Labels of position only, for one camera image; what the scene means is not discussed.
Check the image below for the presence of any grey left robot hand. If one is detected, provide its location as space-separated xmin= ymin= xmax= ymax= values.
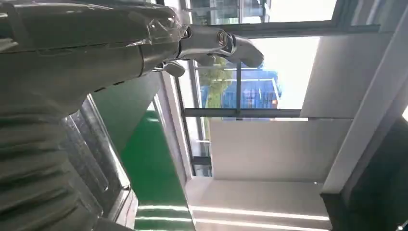
xmin=0 ymin=0 xmax=265 ymax=119

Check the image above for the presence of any electronic scale with steel tray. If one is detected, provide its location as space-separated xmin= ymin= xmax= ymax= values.
xmin=60 ymin=93 xmax=140 ymax=231

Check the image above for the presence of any window with dark frame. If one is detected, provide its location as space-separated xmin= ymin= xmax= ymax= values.
xmin=173 ymin=0 xmax=381 ymax=178

